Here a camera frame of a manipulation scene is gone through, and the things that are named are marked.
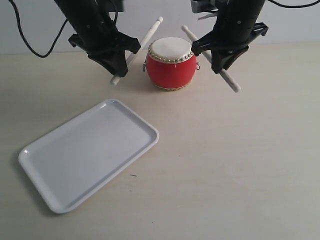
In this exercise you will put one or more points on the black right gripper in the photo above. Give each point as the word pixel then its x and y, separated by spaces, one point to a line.
pixel 236 27

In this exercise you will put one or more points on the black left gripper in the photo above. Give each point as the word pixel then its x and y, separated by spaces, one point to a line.
pixel 99 38

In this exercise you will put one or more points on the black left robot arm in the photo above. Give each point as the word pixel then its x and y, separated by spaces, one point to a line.
pixel 86 6

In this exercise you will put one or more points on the small red drum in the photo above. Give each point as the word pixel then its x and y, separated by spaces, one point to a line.
pixel 170 63

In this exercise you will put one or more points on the white plastic tray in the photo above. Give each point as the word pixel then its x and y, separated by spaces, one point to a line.
pixel 75 160

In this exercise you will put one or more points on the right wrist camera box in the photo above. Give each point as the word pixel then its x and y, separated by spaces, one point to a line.
pixel 204 6

